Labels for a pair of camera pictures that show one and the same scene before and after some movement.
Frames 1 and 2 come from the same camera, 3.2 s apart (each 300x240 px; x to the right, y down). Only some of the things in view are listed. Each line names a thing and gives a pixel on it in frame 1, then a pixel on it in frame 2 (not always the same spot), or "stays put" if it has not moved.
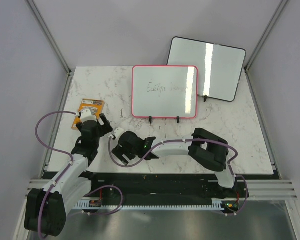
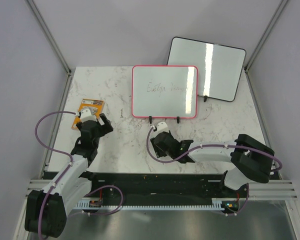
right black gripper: x=120 y=151 -> x=159 y=152
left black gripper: x=105 y=128 stays put
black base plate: x=162 y=186 stays put
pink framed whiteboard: x=167 y=91 stays put
